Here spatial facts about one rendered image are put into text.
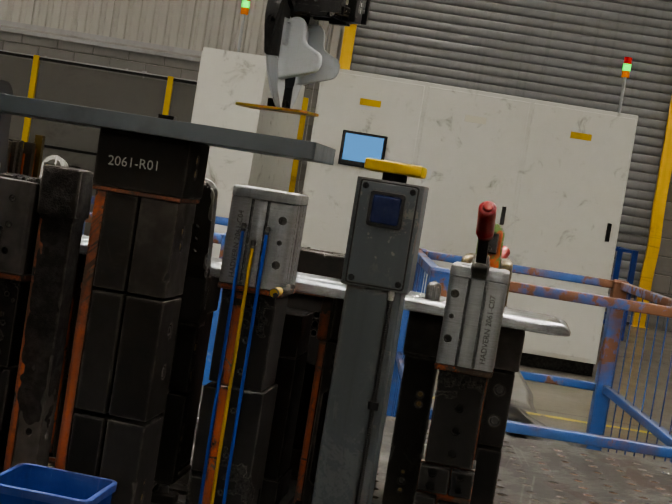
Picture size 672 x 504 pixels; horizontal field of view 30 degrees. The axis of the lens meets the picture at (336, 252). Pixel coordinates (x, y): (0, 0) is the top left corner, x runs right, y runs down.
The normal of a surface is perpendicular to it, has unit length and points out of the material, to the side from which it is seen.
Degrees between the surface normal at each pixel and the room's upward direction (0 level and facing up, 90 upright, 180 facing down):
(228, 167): 90
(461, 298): 90
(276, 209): 90
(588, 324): 90
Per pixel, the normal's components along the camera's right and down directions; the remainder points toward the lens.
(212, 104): -0.09, 0.04
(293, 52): -0.40, -0.03
